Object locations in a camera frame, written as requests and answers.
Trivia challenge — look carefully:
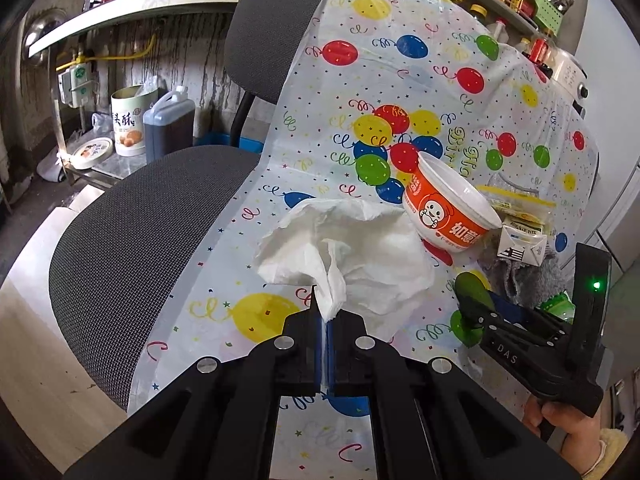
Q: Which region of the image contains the yellow zip plastic bag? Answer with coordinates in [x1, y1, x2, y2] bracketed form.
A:
[477, 185, 557, 222]

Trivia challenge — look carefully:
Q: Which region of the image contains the white tissue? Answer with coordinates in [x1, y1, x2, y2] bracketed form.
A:
[256, 199, 436, 342]

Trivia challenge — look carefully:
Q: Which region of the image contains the person's right hand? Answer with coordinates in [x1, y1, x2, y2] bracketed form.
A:
[522, 394, 602, 458]

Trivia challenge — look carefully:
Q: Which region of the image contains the black mesh office chair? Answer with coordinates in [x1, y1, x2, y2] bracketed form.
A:
[48, 0, 342, 411]

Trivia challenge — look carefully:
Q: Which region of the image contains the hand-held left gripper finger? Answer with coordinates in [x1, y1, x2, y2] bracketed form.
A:
[327, 312, 587, 480]
[62, 285, 327, 480]

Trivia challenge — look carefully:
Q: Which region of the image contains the grey cabinet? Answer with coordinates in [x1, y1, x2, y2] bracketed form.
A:
[594, 160, 640, 272]

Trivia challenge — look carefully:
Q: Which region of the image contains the round biscuit tin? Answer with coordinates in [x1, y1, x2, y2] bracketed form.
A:
[111, 86, 159, 157]

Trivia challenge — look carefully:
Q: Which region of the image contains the person's right forearm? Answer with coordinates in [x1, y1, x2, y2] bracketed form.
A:
[579, 426, 632, 480]

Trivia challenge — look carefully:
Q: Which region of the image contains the balloon print plastic tablecloth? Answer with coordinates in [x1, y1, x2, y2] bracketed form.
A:
[127, 0, 601, 480]

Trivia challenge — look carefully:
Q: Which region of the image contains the grey fluffy cloth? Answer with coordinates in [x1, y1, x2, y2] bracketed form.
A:
[480, 250, 577, 312]

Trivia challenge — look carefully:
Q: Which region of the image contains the clear plastic bag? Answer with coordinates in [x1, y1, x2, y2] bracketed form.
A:
[90, 110, 114, 137]

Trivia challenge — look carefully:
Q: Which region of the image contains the round white lidded container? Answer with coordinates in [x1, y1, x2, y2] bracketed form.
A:
[70, 137, 115, 170]

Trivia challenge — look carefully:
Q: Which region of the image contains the yellow gas pipe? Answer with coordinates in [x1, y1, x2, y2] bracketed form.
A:
[56, 34, 157, 72]

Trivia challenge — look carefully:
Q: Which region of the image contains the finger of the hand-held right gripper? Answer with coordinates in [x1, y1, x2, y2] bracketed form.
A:
[456, 290, 506, 347]
[487, 292, 568, 336]

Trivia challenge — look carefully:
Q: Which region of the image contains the green plastic basket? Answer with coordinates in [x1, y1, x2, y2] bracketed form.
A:
[532, 0, 577, 32]

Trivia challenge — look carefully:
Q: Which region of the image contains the white stone counter slab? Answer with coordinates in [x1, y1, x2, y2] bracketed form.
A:
[27, 0, 251, 59]

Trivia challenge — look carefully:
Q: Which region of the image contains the green snack packet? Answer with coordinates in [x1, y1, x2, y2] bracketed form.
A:
[537, 292, 577, 322]

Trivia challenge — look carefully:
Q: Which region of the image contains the orange instant noodle bowl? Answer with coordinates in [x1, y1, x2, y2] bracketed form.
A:
[402, 151, 502, 253]

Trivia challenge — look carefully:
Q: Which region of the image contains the white rice cooker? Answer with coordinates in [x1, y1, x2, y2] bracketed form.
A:
[546, 49, 589, 117]

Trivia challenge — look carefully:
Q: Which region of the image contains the dark liquid plastic jug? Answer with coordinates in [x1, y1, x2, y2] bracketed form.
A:
[143, 86, 196, 164]

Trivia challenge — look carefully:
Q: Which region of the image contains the blue plastic box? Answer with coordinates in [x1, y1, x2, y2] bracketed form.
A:
[195, 132, 264, 155]

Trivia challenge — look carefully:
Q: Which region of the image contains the small white carton box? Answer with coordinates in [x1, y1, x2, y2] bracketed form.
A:
[497, 220, 549, 266]

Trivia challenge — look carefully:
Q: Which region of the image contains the metal bowl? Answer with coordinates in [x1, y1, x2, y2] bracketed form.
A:
[22, 7, 72, 52]

